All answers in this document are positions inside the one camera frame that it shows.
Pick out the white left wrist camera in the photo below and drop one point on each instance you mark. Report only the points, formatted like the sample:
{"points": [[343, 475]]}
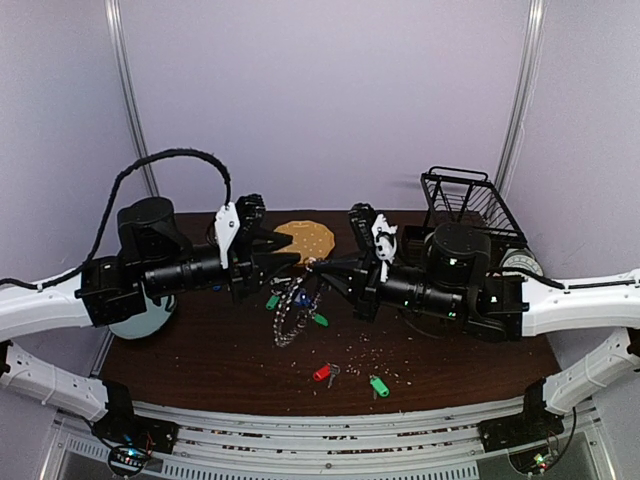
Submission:
{"points": [[226, 226]]}

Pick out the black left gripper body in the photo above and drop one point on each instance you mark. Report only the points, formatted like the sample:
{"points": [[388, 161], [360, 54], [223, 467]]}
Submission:
{"points": [[240, 270]]}

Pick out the blue tag key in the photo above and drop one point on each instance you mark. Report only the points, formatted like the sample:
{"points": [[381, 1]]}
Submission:
{"points": [[302, 299]]}

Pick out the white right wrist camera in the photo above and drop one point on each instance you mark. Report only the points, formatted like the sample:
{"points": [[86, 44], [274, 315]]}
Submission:
{"points": [[385, 244]]}

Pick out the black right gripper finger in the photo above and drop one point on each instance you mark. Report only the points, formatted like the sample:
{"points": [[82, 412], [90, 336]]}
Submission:
{"points": [[340, 278], [345, 264]]}

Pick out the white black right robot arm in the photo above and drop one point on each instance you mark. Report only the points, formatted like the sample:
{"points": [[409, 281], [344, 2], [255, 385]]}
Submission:
{"points": [[456, 282]]}

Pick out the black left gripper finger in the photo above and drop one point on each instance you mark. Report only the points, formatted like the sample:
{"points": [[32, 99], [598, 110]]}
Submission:
{"points": [[269, 265], [265, 241]]}

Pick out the key with green tag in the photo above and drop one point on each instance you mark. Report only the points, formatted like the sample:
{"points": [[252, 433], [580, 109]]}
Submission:
{"points": [[379, 387], [272, 303], [320, 320]]}

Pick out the aluminium front rail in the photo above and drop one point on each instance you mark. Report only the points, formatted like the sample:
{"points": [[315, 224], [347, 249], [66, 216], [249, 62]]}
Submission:
{"points": [[436, 444]]}

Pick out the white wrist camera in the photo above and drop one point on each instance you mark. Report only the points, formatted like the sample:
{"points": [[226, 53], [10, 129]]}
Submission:
{"points": [[226, 226], [385, 244]]}

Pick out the left aluminium corner post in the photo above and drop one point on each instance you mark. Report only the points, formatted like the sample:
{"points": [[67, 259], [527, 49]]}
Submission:
{"points": [[118, 41]]}

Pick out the yellow dotted plate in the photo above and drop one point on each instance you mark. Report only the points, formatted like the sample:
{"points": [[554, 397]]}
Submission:
{"points": [[310, 240]]}

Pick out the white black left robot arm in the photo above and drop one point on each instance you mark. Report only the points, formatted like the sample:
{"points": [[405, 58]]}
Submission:
{"points": [[156, 262]]}

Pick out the aluminium corner post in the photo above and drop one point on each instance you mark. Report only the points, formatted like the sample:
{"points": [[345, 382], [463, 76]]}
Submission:
{"points": [[118, 41], [524, 91]]}

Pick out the black wire dish rack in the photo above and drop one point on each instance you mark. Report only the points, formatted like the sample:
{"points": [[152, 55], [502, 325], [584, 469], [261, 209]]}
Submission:
{"points": [[467, 197]]}

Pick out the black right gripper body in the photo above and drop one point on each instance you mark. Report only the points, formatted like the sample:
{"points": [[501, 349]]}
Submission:
{"points": [[364, 288]]}

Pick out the light blue plate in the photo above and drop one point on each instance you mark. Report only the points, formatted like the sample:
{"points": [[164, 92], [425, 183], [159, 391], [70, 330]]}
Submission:
{"points": [[147, 323]]}

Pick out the right aluminium corner post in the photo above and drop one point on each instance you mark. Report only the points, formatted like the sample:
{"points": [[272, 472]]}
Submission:
{"points": [[524, 91]]}

